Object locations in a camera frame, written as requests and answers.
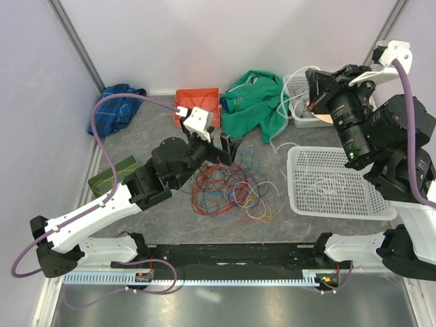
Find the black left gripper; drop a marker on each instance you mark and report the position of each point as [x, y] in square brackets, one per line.
[229, 146]

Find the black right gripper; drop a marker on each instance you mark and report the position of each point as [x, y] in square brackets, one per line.
[325, 88]

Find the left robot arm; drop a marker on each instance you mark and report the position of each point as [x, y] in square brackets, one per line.
[65, 243]

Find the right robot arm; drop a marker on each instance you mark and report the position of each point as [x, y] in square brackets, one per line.
[387, 142]

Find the small white perforated basket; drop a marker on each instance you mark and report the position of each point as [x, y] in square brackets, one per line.
[296, 80]

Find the grey cloth in basket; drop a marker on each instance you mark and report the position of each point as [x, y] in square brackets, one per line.
[300, 102]

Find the beige bucket hat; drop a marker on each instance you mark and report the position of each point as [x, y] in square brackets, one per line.
[325, 118]

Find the green jacket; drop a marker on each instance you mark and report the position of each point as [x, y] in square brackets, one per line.
[256, 99]

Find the orange plastic tray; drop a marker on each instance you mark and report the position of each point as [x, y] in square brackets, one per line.
[206, 98]

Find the large white perforated basket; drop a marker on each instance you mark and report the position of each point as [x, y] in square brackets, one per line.
[320, 185]

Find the blue plaid cloth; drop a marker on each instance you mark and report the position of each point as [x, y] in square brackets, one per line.
[116, 114]

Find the green plastic tray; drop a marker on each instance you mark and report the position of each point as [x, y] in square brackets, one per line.
[104, 181]

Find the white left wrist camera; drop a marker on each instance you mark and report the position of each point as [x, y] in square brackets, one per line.
[196, 120]

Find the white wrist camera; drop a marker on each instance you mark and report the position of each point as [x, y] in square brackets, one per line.
[382, 69]
[196, 120]

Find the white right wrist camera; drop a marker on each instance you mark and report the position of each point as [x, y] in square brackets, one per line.
[382, 69]

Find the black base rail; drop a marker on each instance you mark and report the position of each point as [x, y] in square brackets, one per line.
[243, 260]

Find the light blue cable duct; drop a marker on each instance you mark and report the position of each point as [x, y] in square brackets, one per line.
[134, 279]

